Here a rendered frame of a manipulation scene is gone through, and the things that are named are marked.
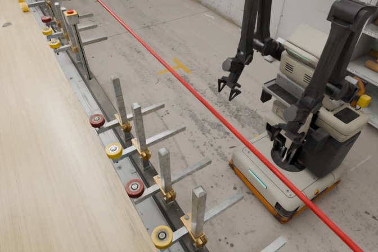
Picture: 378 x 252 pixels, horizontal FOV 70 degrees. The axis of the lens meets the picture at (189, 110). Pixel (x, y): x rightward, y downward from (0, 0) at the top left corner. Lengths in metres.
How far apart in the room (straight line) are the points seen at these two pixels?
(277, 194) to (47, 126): 1.51
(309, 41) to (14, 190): 1.47
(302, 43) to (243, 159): 1.08
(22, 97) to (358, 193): 2.54
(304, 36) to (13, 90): 1.69
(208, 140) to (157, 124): 0.55
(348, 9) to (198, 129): 1.94
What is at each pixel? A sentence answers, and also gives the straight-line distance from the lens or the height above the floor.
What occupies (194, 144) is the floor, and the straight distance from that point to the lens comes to 2.56.
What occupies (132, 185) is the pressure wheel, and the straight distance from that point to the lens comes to 1.27.
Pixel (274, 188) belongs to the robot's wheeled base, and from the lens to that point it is 2.07.
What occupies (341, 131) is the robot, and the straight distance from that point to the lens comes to 1.86.
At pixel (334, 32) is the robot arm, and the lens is 1.09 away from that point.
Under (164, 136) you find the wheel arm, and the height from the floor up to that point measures 0.85.
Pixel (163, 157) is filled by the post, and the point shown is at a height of 1.09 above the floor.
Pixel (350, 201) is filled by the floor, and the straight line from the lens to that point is 2.58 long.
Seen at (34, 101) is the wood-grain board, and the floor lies 0.90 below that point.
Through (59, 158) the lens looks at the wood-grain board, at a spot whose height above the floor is 0.90.
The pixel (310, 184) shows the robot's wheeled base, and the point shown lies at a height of 0.28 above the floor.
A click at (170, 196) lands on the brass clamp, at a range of 1.31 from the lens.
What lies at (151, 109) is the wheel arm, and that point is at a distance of 1.68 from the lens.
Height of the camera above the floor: 1.96
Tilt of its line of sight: 43 degrees down
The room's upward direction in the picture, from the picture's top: 1 degrees clockwise
